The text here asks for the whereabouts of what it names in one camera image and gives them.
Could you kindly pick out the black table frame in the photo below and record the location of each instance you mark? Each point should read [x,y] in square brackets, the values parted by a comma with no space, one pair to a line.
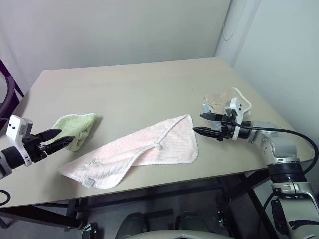
[139,196]

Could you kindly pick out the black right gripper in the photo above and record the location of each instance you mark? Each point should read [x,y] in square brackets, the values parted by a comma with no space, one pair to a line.
[227,129]

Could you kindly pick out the pink towel with white trim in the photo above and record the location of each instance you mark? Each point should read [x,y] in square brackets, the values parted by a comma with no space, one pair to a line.
[149,144]

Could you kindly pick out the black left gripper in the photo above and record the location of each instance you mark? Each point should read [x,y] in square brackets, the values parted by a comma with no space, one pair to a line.
[33,147]

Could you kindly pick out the purple chair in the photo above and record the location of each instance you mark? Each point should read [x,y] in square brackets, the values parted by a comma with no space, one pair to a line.
[11,89]

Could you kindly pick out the beige cloth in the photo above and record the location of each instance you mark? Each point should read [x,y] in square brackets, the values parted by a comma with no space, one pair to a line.
[219,98]

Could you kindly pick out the silver robot torso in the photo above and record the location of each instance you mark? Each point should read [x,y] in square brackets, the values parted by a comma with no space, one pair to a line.
[172,235]

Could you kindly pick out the green folded towel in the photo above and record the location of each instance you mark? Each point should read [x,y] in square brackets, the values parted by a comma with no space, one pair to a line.
[77,124]

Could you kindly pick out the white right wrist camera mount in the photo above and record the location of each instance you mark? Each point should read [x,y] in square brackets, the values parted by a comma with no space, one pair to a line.
[236,104]

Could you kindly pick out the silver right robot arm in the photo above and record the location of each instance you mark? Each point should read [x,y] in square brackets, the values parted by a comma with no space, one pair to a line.
[281,144]

